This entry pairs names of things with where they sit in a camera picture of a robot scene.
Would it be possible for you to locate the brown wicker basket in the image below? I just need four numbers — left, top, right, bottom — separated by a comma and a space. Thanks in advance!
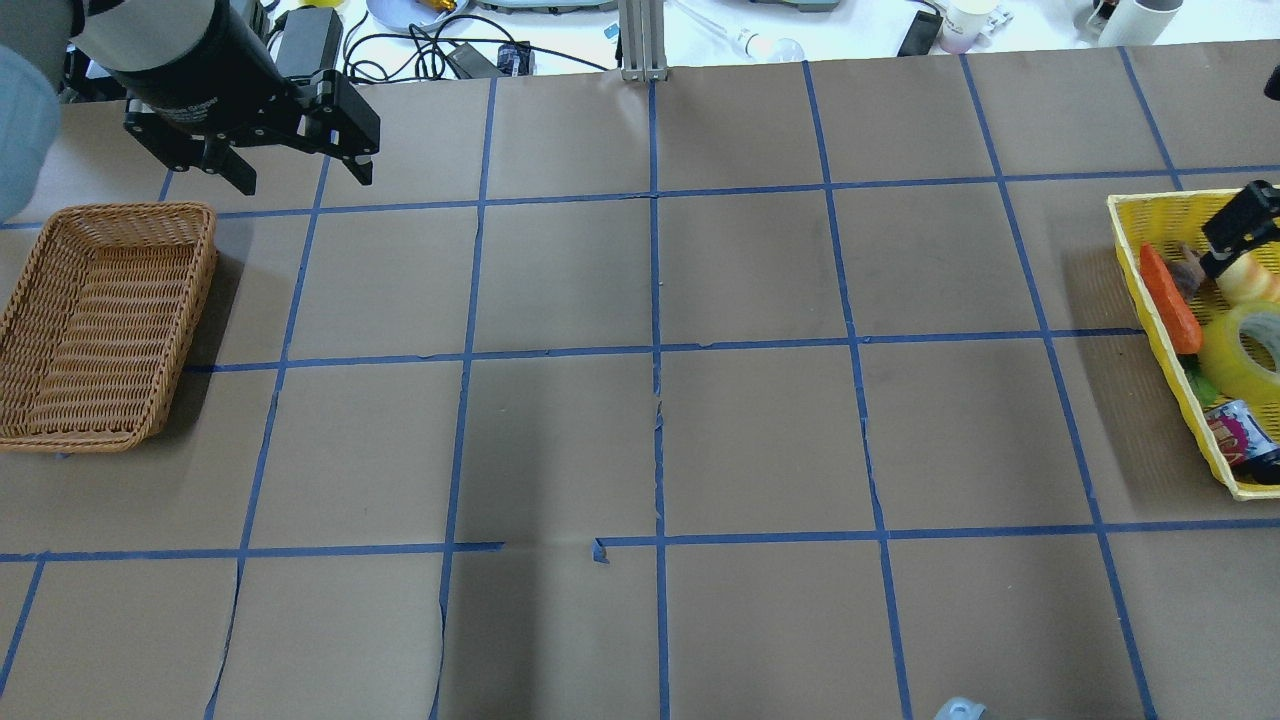
1, 202, 218, 454

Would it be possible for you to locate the yellow plastic basket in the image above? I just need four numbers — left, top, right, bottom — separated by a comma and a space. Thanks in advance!
1106, 179, 1277, 501

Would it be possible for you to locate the orange toy carrot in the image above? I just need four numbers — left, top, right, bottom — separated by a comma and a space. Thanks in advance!
1139, 243, 1204, 355

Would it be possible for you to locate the brown dried mushroom toy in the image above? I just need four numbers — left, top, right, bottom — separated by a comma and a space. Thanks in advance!
1170, 243, 1210, 302

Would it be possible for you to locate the toy bread roll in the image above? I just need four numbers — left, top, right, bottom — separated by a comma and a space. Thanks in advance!
1215, 252, 1279, 307

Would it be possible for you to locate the blue plate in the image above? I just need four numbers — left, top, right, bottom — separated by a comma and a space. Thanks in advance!
365, 0, 472, 35

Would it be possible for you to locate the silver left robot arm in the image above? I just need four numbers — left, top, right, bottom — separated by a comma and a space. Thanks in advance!
1, 1, 381, 219

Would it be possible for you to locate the black power adapter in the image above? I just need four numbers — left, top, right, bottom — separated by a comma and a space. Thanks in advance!
275, 6, 343, 82

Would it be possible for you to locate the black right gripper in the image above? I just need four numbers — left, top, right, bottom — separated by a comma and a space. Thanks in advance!
1199, 179, 1279, 279

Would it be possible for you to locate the white paper cup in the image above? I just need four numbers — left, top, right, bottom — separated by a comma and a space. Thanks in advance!
938, 0, 998, 55

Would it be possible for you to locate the aluminium frame post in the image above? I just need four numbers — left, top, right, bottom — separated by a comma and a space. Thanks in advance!
617, 0, 669, 82

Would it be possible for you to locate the small printed can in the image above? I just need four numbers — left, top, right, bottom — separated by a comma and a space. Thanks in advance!
1204, 398, 1279, 486

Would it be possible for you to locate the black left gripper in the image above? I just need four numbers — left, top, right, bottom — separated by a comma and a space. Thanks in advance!
122, 1, 381, 196

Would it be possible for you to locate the yellow tape roll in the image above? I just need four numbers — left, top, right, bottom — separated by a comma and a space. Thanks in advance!
1199, 301, 1279, 405

